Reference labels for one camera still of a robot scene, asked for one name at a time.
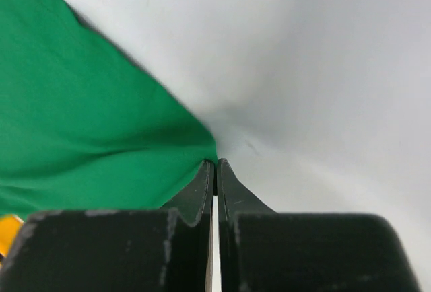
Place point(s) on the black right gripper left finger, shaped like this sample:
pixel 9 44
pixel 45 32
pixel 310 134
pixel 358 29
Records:
pixel 164 249

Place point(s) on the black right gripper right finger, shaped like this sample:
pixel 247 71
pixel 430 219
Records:
pixel 263 250

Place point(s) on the green t-shirt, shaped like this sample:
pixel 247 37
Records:
pixel 82 127

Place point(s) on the yellow plastic tray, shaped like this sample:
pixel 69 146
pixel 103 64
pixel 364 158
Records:
pixel 9 227

